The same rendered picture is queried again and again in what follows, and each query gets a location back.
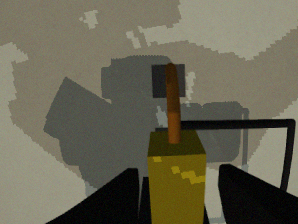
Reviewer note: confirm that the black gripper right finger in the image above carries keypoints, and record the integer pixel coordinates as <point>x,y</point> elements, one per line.
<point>249,200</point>

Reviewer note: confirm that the black power cord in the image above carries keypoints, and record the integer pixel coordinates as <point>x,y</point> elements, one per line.
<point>219,125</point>

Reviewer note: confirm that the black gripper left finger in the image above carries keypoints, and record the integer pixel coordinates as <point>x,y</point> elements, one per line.
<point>115,203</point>

